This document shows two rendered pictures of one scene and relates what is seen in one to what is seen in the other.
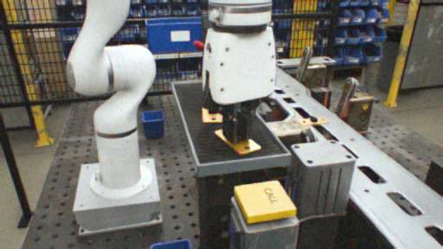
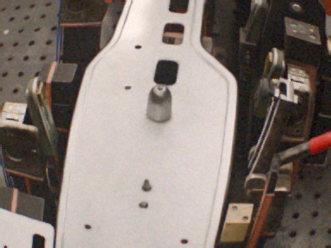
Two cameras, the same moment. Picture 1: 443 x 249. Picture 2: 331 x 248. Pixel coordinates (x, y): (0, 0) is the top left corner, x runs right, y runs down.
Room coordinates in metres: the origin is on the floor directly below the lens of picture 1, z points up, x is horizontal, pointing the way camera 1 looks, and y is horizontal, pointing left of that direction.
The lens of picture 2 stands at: (2.03, 0.07, 1.96)
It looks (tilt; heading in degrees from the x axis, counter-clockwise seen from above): 49 degrees down; 198
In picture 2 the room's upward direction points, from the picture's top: 3 degrees clockwise
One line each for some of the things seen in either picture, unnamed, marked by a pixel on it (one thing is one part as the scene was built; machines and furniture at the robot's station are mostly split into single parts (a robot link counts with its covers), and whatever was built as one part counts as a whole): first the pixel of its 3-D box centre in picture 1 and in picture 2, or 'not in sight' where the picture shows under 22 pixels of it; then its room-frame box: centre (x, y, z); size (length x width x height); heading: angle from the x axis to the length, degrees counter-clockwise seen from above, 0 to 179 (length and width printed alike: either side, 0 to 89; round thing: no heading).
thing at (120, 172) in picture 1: (118, 156); not in sight; (0.89, 0.31, 0.88); 0.19 x 0.19 x 0.18
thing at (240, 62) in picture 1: (238, 58); not in sight; (0.48, -0.03, 1.29); 0.10 x 0.07 x 0.11; 119
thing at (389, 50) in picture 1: (399, 59); not in sight; (4.00, -2.15, 0.36); 0.50 x 0.50 x 0.73
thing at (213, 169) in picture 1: (217, 114); not in sight; (0.59, 0.00, 1.16); 0.37 x 0.14 x 0.02; 13
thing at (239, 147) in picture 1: (236, 137); not in sight; (0.48, -0.03, 1.17); 0.08 x 0.04 x 0.01; 29
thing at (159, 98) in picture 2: not in sight; (159, 103); (1.22, -0.19, 1.02); 0.03 x 0.03 x 0.07
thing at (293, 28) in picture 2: not in sight; (295, 114); (1.06, -0.01, 0.91); 0.07 x 0.05 x 0.42; 103
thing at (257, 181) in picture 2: not in sight; (256, 181); (1.33, -0.02, 1.06); 0.03 x 0.01 x 0.03; 103
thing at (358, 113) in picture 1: (349, 144); (81, 35); (0.99, -0.43, 0.87); 0.12 x 0.09 x 0.35; 103
